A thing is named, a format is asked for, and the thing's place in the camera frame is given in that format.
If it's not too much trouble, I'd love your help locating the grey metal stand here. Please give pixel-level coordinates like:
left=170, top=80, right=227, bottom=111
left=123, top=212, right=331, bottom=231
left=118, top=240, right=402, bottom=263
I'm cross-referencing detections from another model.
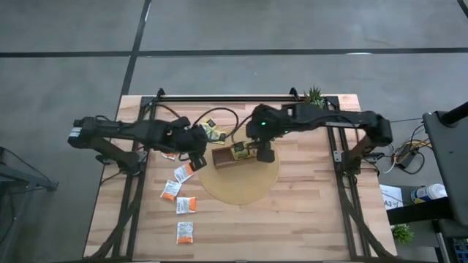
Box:
left=0, top=145, right=59, bottom=263

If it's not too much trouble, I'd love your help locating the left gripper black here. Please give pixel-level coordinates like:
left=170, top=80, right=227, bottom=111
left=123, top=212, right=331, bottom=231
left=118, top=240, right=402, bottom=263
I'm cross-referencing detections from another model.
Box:
left=171, top=122, right=227, bottom=161

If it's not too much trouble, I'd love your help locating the white paper sheet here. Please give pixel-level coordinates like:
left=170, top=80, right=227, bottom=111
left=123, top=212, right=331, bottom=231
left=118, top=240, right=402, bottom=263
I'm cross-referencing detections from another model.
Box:
left=379, top=184, right=404, bottom=211

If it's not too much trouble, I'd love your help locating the white wipes canister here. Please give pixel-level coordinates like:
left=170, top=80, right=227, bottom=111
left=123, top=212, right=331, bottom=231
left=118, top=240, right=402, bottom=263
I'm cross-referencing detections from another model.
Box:
left=409, top=183, right=448, bottom=205

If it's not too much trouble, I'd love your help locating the round woven placemat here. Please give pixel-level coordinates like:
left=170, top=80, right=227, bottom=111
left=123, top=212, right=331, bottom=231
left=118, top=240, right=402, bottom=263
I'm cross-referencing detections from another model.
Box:
left=197, top=126, right=281, bottom=205

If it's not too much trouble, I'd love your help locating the dark grey desk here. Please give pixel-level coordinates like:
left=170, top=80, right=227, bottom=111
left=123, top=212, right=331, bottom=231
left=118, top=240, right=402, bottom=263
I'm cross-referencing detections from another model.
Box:
left=423, top=109, right=468, bottom=227

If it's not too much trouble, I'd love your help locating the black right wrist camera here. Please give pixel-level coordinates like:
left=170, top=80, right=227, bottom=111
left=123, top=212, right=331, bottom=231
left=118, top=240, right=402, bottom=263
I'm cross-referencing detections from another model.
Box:
left=255, top=141, right=276, bottom=164

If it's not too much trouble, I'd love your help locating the small green artificial plant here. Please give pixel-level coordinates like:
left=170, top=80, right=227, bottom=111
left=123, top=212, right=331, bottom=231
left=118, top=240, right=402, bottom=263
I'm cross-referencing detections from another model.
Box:
left=391, top=224, right=415, bottom=245

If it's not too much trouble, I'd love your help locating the black power adapter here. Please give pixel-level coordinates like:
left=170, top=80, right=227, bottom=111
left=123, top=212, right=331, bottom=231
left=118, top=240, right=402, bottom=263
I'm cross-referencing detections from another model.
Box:
left=396, top=148, right=418, bottom=169

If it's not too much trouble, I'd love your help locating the black shelf bar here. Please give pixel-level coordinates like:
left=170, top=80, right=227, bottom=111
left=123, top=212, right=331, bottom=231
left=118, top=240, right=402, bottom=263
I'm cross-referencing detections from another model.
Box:
left=386, top=197, right=456, bottom=226

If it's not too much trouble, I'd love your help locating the yellow floor cable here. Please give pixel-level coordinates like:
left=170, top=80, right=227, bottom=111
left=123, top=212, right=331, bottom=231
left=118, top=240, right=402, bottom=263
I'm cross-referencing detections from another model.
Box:
left=393, top=140, right=432, bottom=164

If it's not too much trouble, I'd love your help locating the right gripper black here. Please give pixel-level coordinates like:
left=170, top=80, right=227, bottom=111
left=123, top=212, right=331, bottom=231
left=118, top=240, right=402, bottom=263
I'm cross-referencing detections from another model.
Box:
left=245, top=103, right=293, bottom=152

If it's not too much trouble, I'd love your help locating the wooden three-compartment tea box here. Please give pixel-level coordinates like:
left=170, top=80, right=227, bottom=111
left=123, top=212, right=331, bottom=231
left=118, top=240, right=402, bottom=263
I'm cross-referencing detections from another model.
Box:
left=211, top=142, right=259, bottom=170

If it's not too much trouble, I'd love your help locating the potted succulent plant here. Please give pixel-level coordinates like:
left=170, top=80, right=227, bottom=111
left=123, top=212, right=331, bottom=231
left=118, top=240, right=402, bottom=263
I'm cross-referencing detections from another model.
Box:
left=303, top=85, right=325, bottom=110

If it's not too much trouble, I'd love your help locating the black desk pole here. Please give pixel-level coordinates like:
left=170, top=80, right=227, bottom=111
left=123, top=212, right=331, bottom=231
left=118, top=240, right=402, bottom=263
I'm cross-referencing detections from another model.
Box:
left=438, top=101, right=468, bottom=127

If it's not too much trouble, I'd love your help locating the colourful keyboard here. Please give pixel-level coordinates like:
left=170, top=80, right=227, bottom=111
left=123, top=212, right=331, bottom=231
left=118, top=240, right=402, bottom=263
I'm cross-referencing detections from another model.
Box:
left=452, top=237, right=468, bottom=263

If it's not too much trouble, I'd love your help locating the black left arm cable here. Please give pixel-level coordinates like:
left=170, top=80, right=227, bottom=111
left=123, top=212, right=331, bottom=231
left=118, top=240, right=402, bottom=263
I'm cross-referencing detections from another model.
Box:
left=156, top=103, right=254, bottom=144

